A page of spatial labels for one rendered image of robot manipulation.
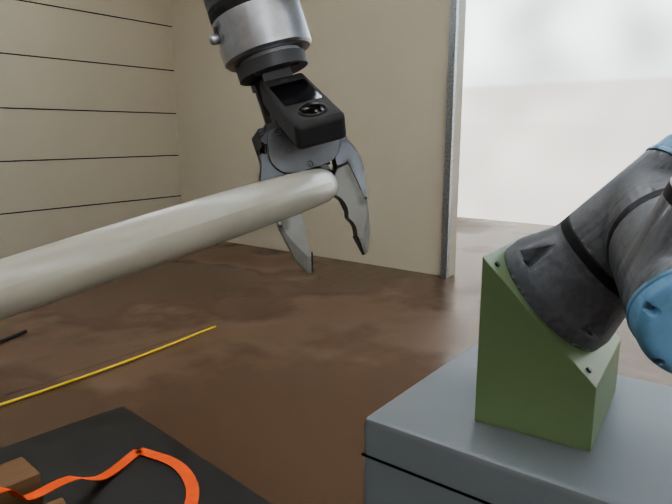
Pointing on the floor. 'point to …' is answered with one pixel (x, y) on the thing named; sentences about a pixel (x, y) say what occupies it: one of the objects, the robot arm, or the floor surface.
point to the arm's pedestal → (513, 449)
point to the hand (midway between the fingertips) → (336, 252)
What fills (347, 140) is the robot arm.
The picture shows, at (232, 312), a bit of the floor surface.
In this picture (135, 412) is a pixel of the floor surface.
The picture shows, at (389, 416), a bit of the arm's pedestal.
